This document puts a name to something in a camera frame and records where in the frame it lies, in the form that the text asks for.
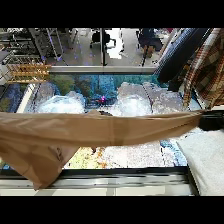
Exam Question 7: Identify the tan trousers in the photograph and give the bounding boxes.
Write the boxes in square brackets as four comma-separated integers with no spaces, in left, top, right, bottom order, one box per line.
[0,109,205,191]

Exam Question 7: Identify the brown clothes hanger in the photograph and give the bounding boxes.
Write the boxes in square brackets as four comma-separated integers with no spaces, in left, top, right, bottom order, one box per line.
[5,75,48,85]
[7,63,52,76]

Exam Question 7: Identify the black office chair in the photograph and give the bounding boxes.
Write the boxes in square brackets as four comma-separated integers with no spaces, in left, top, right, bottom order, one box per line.
[89,29,118,50]

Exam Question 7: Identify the white garment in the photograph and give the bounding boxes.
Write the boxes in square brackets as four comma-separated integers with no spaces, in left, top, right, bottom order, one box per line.
[176,129,224,197]

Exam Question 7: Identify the checked shirt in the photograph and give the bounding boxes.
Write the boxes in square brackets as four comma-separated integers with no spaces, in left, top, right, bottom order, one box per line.
[181,28,224,110]

